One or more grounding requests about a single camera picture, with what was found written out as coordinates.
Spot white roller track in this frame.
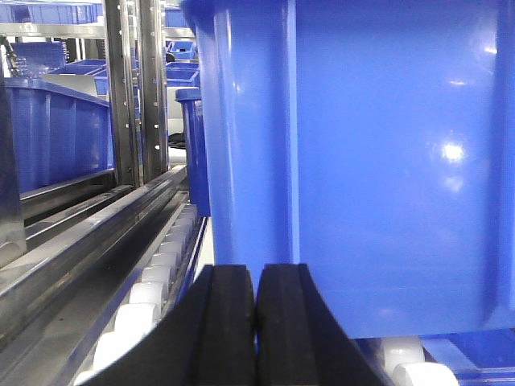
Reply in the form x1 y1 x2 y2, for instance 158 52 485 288
376 336 459 386
71 203 198 385

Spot steel rack side rail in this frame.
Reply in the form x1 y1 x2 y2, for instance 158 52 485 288
1 165 187 348

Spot large blue plastic bin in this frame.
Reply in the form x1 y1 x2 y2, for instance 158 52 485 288
182 1 514 338

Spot blue bin behind main bin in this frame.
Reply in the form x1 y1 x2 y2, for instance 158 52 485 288
175 88 211 217

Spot blue bin on left lane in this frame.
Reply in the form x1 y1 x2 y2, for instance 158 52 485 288
5 78 114 193

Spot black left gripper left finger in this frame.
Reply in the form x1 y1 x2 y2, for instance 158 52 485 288
87 265 256 385

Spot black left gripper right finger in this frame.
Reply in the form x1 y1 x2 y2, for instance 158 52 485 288
256 264 389 385

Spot white roller track left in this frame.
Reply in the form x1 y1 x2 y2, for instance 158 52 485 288
71 203 198 385

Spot steel rack upright posts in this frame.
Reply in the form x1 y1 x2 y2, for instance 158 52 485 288
103 0 168 188

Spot white roller track right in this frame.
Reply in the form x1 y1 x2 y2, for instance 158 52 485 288
376 336 459 386

